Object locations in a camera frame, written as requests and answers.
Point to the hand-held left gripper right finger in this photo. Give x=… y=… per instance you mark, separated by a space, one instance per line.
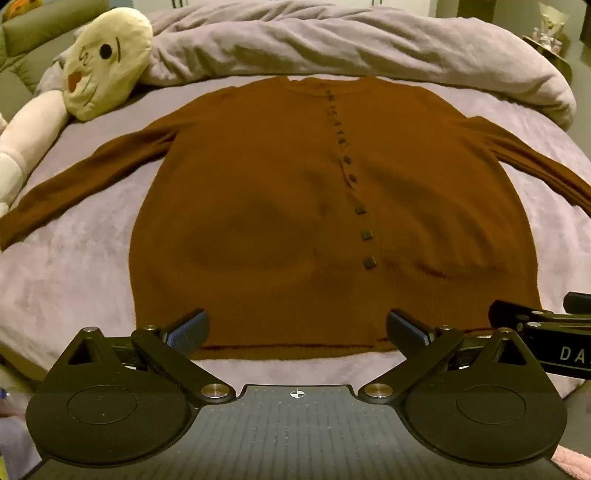
x=407 y=331

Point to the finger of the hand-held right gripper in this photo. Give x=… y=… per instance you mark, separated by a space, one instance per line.
x=579 y=302
x=512 y=311

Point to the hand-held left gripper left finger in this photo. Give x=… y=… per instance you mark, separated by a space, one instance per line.
x=188 y=331

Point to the brown button cardigan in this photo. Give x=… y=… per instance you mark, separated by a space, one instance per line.
x=277 y=207

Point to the pink fluffy rug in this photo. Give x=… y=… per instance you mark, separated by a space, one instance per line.
x=572 y=464

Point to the grey bed sheet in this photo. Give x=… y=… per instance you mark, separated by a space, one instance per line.
x=69 y=258

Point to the bedside table with figurines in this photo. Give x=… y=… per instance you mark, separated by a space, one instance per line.
x=549 y=41

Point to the cream plush toy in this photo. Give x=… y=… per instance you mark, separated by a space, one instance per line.
x=106 y=69

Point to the grey duvet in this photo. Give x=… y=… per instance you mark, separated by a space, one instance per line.
x=323 y=41

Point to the orange plush toy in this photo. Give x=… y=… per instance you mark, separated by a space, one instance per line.
x=21 y=7

